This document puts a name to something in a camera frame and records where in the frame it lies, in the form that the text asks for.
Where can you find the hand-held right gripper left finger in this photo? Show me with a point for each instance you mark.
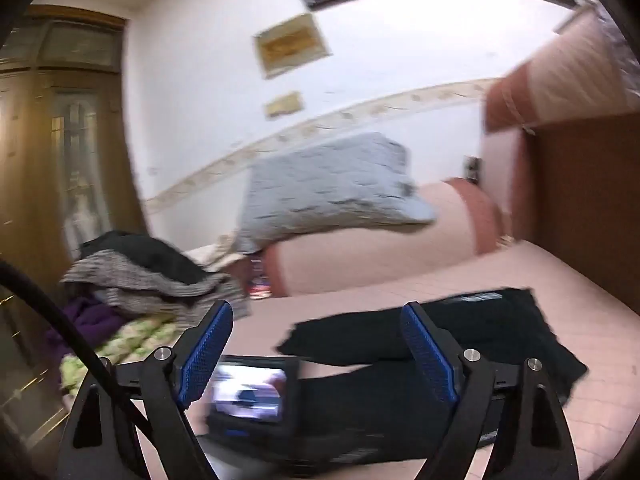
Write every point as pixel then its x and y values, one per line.
pixel 204 357

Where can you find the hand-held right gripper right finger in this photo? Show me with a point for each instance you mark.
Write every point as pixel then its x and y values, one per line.
pixel 431 357

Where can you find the black pants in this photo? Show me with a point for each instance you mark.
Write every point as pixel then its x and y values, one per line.
pixel 350 332

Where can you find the green floral blanket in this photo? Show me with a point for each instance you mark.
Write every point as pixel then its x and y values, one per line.
pixel 130 337

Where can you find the red white blue packet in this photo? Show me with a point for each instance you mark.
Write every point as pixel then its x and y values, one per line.
pixel 259 279

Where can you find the grey striped cloth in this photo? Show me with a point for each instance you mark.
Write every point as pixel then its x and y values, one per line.
pixel 130 285

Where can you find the pink bolster cushion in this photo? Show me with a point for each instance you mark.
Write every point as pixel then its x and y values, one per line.
pixel 380 255

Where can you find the black garment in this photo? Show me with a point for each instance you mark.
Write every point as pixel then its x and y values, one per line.
pixel 145 255

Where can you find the purple cloth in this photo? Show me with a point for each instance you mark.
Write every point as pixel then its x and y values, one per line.
pixel 82 322

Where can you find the grey knitted blanket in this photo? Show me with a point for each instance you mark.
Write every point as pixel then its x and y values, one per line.
pixel 335 185

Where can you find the brown and pink headboard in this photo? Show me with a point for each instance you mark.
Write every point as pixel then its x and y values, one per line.
pixel 575 160

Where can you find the small gold framed picture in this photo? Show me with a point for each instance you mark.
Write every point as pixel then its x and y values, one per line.
pixel 284 104

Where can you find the wooden wardrobe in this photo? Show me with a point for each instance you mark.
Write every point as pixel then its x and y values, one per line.
pixel 55 135

